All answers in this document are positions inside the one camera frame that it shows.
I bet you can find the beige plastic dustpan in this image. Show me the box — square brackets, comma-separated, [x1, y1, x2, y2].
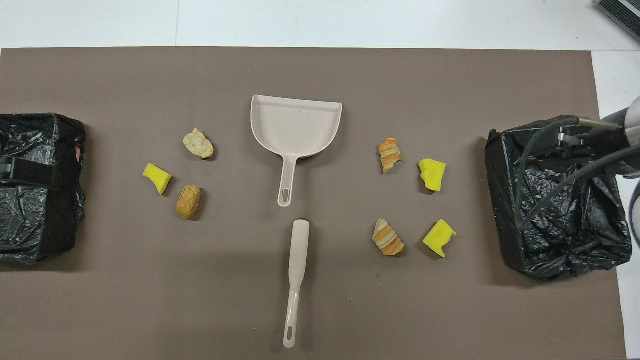
[250, 94, 344, 208]

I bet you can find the black bagged bin pink spot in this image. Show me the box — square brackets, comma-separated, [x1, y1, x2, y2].
[0, 113, 87, 265]

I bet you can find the yellow sponge piece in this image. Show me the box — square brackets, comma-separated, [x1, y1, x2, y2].
[142, 163, 173, 196]
[418, 158, 447, 192]
[422, 219, 457, 259]

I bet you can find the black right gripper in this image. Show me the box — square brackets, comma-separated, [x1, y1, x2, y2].
[554, 125, 603, 157]

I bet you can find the brown bread roll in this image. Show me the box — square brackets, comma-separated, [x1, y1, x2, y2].
[175, 184, 202, 220]

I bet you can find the beige hand brush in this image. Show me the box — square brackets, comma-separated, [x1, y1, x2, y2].
[282, 218, 311, 349]

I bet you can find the dark ribbed object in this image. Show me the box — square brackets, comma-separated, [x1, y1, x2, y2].
[595, 0, 640, 43]

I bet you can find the croissant with olive tip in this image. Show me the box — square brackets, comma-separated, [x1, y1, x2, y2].
[372, 218, 406, 257]

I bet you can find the pale bread piece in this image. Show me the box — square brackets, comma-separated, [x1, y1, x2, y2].
[182, 128, 215, 160]

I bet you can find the brown paper table mat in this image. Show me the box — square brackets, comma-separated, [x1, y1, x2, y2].
[0, 46, 627, 360]

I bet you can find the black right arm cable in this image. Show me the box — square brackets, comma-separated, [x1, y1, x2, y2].
[515, 116, 640, 232]

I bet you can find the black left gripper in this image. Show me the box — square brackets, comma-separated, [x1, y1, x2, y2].
[0, 159, 62, 190]

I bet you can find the orange striped croissant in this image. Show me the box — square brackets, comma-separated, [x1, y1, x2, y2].
[377, 138, 404, 174]

